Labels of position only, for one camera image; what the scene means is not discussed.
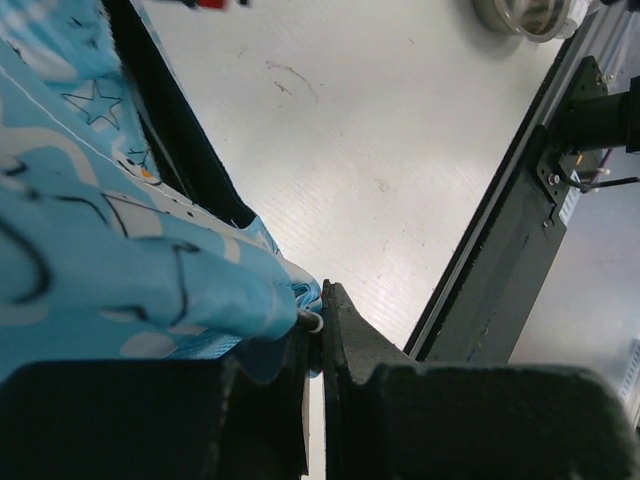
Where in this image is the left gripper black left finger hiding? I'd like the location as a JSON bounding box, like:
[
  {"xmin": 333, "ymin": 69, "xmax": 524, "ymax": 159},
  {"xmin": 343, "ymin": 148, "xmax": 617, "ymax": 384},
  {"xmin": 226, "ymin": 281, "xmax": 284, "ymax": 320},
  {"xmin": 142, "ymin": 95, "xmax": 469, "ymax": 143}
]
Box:
[{"xmin": 1, "ymin": 329, "xmax": 310, "ymax": 479}]

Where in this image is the stainless steel pet bowl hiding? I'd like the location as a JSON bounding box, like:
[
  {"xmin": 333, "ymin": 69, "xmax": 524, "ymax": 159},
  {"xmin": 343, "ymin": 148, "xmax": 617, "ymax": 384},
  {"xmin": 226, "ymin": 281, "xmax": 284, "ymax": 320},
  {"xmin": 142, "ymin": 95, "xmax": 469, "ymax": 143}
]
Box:
[{"xmin": 471, "ymin": 0, "xmax": 571, "ymax": 43}]

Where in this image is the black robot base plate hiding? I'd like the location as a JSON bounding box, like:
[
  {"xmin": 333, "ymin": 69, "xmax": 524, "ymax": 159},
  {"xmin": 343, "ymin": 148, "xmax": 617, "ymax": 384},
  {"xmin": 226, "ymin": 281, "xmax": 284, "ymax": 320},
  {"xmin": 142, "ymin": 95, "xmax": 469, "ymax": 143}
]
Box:
[{"xmin": 404, "ymin": 26, "xmax": 639, "ymax": 364}]

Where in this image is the blue patterned pet tent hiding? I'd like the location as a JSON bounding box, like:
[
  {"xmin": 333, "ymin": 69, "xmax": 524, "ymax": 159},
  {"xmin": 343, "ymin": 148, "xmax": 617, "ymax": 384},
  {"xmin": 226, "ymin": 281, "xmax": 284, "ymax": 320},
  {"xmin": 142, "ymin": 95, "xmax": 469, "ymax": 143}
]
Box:
[{"xmin": 1, "ymin": 1, "xmax": 322, "ymax": 377}]

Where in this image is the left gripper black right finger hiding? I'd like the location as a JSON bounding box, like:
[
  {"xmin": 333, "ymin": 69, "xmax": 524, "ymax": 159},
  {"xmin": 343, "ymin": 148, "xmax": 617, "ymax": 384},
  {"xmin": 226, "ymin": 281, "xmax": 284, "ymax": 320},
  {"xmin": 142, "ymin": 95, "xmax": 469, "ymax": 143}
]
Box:
[{"xmin": 322, "ymin": 282, "xmax": 639, "ymax": 479}]

